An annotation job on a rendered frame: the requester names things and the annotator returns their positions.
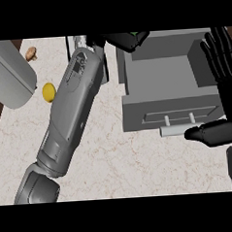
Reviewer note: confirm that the pale grey appliance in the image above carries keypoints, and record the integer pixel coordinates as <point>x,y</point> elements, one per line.
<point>8,79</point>

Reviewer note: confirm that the grey open drawer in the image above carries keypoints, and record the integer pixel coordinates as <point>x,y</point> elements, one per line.
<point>160,73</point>

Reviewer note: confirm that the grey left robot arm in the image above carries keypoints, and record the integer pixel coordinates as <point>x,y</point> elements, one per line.
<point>72,104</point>

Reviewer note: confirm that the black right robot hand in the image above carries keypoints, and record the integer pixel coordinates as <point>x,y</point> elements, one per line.
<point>228,91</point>

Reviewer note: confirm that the green cup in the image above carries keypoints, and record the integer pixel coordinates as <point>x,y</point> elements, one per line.
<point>134,33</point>

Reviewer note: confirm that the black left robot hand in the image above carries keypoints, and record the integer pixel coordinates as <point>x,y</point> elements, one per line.
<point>126,41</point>

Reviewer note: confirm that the grey drawer front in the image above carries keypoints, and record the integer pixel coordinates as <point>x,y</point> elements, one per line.
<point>134,115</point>

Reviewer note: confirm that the yellow lemon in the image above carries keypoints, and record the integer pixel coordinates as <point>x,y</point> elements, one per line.
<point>49,92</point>

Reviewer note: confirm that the brown mushroom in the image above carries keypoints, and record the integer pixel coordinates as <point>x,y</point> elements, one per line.
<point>30,53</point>

